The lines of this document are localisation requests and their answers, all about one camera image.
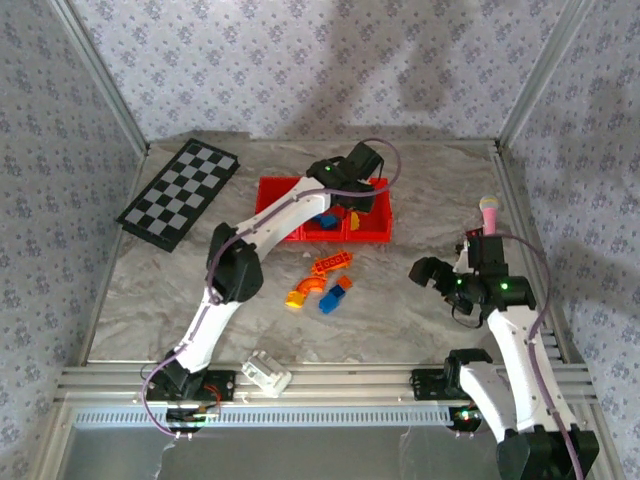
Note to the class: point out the small orange lego brick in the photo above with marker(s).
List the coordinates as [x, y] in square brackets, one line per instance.
[345, 283]

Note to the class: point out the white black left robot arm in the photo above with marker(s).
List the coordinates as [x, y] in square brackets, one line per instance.
[210, 325]

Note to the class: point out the pink toy microphone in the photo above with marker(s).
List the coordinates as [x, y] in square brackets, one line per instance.
[488, 220]

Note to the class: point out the orange long lego plate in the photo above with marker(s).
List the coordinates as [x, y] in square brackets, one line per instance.
[331, 262]

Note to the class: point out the white plastic bracket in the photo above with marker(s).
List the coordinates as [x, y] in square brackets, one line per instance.
[265, 374]

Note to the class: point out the aluminium frame post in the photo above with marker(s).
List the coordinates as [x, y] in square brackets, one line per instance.
[540, 65]
[107, 85]

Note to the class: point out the yellow lego brick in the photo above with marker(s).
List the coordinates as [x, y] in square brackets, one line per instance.
[355, 221]

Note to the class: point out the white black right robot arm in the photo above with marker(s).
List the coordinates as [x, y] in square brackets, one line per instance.
[515, 360]

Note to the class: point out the aluminium frame rail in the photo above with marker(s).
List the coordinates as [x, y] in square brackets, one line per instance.
[350, 382]

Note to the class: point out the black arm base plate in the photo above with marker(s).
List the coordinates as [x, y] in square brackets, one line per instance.
[425, 384]
[222, 385]

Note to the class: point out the small yellow lego piece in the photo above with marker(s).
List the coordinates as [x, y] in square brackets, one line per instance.
[294, 300]

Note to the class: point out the aluminium side rail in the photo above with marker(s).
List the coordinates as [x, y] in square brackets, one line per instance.
[510, 200]

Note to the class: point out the small circuit board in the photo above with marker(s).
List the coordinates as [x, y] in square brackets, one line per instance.
[192, 415]
[467, 416]

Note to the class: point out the black grey checkerboard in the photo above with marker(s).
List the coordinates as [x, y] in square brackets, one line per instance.
[180, 192]

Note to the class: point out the orange curved lego piece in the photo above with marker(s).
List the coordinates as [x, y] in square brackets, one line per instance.
[309, 286]

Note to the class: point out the blue lego brick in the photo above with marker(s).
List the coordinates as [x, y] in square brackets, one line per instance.
[315, 218]
[330, 302]
[328, 222]

